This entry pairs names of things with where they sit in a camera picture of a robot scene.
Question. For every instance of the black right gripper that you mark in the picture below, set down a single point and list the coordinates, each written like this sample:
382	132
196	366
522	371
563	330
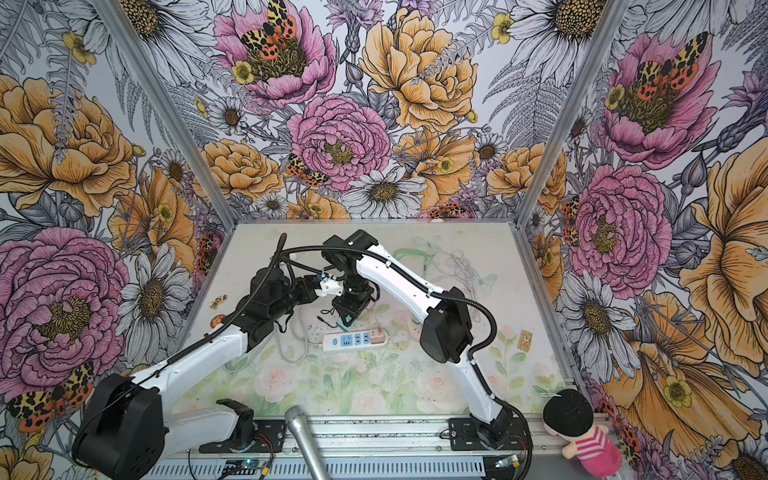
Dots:
352	309

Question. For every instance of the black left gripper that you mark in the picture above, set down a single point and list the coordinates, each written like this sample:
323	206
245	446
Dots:
307	286

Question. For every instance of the pink USB charger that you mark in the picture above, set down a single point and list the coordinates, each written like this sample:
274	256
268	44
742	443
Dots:
377	336

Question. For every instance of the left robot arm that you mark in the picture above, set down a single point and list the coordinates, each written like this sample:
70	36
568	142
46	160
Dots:
128	425

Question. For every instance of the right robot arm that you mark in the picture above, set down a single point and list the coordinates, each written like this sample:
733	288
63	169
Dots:
454	328

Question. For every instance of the red round sticker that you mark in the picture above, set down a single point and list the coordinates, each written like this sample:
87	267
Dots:
217	320

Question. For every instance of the white blue power strip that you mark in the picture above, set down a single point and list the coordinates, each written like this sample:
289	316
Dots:
348	342

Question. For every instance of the silver microphone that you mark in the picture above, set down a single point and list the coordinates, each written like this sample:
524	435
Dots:
297	422

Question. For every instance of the small green circuit board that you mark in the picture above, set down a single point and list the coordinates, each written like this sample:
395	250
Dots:
247	467

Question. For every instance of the yellow square sticker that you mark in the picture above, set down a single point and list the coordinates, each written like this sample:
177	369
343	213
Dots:
525	340

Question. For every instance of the pink plush toy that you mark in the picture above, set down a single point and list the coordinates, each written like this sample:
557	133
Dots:
569	415

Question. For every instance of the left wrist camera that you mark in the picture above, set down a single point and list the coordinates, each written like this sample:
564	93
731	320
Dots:
329	286

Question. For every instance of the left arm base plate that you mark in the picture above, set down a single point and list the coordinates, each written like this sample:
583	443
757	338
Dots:
263	436

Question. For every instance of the aluminium front rail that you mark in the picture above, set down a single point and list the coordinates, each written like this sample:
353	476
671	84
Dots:
388	447

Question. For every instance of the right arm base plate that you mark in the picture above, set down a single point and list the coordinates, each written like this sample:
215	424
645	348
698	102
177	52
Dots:
469	434

